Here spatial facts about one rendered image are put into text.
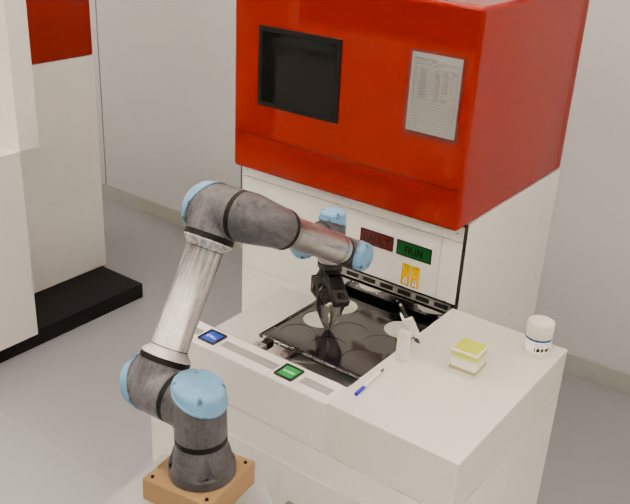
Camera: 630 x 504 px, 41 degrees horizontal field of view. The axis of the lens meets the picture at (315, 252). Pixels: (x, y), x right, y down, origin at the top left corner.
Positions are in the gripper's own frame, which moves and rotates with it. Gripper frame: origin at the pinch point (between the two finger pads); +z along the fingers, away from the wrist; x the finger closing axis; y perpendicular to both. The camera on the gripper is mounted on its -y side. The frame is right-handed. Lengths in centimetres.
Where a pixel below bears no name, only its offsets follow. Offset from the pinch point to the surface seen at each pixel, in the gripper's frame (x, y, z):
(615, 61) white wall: -154, 82, -54
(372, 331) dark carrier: -12.1, -3.7, 1.3
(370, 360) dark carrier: -5.2, -17.8, 1.4
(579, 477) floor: -114, 11, 91
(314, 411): 19.2, -38.7, -1.3
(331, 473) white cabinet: 15.9, -43.9, 14.1
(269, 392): 26.7, -27.0, -0.6
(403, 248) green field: -25.4, 7.2, -18.7
